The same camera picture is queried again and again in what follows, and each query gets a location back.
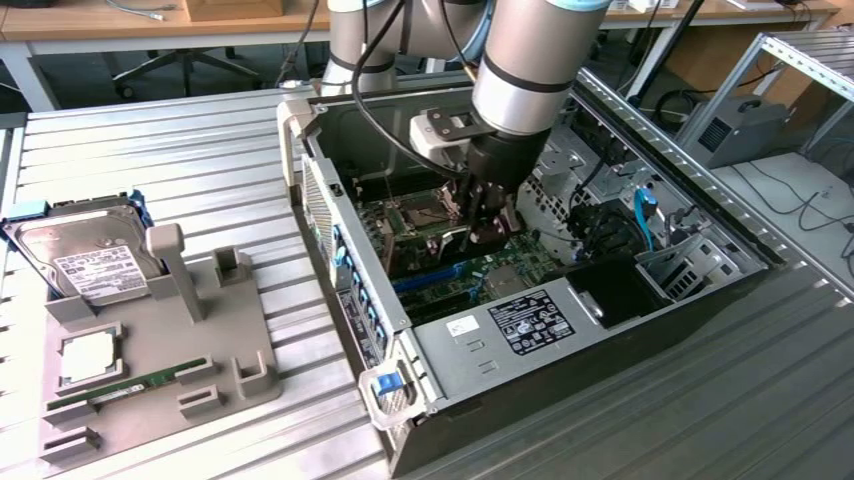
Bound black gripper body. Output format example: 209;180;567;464
461;124;556;202

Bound silver socket cover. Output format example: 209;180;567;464
433;180;468;222

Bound green motherboard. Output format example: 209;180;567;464
352;164;576;326

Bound silver perforated drive cage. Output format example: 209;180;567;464
511;79;672;236

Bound CPU socket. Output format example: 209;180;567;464
391;195;461;237

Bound silver chipset heatsink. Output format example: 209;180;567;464
484;266;534;300

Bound blue expansion slot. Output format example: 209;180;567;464
391;264;469;295

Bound long black expansion slot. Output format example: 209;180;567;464
397;284;473;310
403;297;480;324

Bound grey power supply unit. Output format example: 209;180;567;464
407;279;606;404

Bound silver disk bay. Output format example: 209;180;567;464
632;232;768;304

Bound black stand pole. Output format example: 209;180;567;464
626;0;707;104

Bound blue case latch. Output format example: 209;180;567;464
371;372;403;398

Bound open black PC case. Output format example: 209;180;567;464
275;59;788;479

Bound brown wooden panel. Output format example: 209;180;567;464
663;23;839;109

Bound brown cardboard box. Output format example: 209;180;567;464
183;0;287;22

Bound black office chair base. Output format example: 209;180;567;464
109;47;263;99

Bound grey parts rack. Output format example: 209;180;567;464
37;223;287;469

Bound silver hard disk drive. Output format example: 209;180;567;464
0;188;156;306
2;209;168;309

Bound green RAM stick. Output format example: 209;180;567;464
45;357;209;411

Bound silver CPU chip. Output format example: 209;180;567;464
57;332;125;387

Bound long wooden desk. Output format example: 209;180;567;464
0;0;842;114

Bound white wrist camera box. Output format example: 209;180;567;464
407;107;499;174

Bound black wire bundle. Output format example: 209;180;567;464
564;199;646;265

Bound blue SATA wire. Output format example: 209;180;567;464
628;183;663;252

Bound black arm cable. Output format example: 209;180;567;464
349;0;468;177

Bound grey case handle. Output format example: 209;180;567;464
356;348;429;432
275;96;324;190

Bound grey box with handle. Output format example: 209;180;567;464
692;94;792;169

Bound hanging grey cable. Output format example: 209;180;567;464
269;0;321;91

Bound black cables on white table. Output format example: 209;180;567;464
730;159;854;234

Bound aluminium frame shelf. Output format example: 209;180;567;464
672;30;854;151

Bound grey cable with plug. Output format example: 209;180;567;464
104;0;180;22

